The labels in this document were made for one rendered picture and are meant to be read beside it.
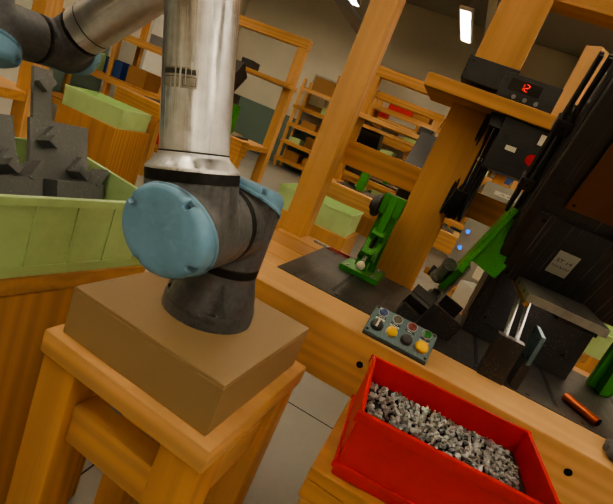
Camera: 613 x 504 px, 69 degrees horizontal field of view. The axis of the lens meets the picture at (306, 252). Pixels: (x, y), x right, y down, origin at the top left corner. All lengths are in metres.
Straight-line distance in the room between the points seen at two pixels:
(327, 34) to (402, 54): 1.96
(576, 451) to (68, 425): 0.92
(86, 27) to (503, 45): 1.17
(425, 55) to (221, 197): 11.11
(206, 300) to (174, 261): 0.16
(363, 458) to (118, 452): 0.37
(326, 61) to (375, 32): 10.41
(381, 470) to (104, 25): 0.80
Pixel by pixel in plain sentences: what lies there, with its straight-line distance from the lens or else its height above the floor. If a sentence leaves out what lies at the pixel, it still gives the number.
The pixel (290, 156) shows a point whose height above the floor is 0.36.
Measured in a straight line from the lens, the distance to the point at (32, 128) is 1.25.
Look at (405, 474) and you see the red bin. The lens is 0.75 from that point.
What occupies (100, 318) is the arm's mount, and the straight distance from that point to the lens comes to 0.71.
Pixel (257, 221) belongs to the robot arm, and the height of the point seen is 1.12.
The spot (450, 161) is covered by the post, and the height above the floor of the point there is 1.33.
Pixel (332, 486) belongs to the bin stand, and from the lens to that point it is 0.76.
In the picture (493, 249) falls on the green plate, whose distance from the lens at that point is 1.18.
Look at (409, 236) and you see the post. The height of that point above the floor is 1.05.
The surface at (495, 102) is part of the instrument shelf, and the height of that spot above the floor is 1.52.
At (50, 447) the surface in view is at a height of 0.67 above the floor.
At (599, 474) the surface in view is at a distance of 1.10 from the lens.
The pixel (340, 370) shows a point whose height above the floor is 0.80.
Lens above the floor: 1.27
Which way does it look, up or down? 15 degrees down
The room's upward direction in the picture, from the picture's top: 23 degrees clockwise
